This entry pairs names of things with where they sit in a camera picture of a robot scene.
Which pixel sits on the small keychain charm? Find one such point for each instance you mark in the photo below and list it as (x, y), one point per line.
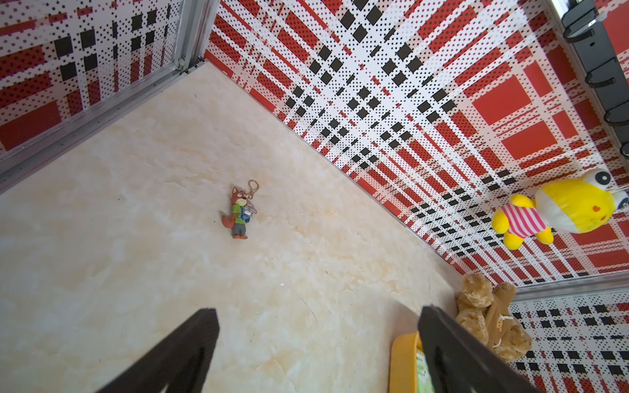
(242, 210)

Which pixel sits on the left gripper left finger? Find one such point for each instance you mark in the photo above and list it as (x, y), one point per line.
(179, 363)

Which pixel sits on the black hook rail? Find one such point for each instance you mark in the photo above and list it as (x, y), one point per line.
(584, 29)

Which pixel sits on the green tissue pack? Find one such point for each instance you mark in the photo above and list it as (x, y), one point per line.
(424, 381)

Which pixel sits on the yellow frog plush toy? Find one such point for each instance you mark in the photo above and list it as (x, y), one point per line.
(574, 205)

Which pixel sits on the brown teddy bear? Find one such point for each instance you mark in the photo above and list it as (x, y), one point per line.
(483, 311)

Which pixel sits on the yellow plastic storage box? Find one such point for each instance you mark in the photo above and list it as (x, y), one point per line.
(403, 375)

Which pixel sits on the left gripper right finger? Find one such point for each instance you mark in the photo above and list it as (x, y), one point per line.
(458, 362)

